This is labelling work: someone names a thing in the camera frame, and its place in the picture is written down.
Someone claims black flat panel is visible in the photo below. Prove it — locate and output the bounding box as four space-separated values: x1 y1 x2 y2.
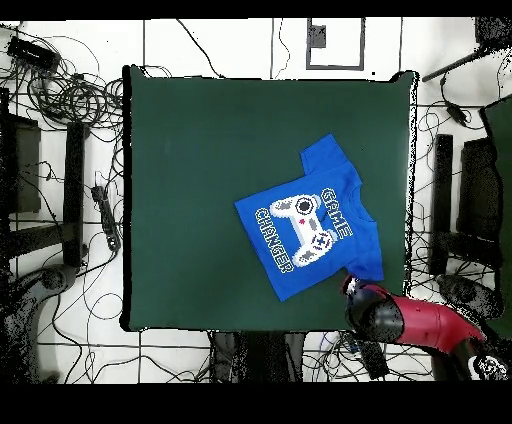
457 137 501 241
0 113 42 215

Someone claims long black cable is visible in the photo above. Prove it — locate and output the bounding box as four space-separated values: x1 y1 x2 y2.
175 18 228 80

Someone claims black speckled block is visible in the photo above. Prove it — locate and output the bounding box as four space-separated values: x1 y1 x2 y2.
474 16 512 51

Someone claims blue shirt with white print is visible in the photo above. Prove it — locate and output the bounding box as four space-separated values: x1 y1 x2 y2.
233 133 385 302

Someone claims black stand bar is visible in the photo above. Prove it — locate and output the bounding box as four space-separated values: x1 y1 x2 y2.
62 121 87 267
433 133 454 275

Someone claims thin black cable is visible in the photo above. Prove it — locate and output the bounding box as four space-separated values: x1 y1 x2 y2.
271 17 292 80

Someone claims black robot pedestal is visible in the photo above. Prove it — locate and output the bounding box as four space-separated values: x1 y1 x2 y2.
209 330 307 383

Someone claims black power strip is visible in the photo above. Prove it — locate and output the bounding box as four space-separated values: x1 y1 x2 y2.
357 339 390 380
90 184 122 252

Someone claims grey square frame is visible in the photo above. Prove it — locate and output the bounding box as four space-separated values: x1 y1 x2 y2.
306 17 366 71

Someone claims dark green table cloth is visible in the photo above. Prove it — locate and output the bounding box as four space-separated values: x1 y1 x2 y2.
121 65 419 333

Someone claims black inline cable adapter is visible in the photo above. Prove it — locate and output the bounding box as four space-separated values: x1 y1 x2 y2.
444 100 470 127

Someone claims small dark grey square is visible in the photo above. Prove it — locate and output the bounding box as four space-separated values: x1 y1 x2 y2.
309 24 327 49

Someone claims coiled black cable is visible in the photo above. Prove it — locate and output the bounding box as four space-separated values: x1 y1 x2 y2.
27 71 125 131

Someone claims black stand base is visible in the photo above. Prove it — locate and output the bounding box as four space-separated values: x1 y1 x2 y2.
436 273 501 321
0 263 79 383

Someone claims black rod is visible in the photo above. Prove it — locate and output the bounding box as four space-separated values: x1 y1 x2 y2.
421 47 487 83

